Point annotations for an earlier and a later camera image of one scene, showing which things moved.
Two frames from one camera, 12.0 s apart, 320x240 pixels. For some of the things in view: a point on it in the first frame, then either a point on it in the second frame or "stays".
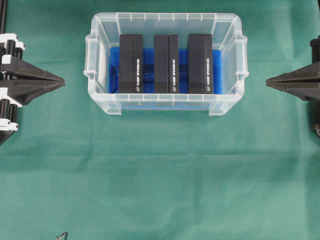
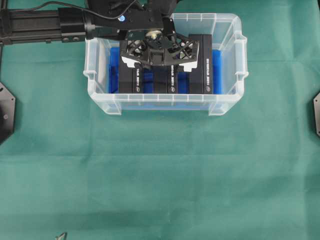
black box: x=166 y=64 stays
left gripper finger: x=26 y=71 to x=138 y=52
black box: x=131 y=63 stays
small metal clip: x=63 y=236 stays
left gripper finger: x=23 y=90 to x=184 y=52
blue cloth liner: x=149 y=100 stays
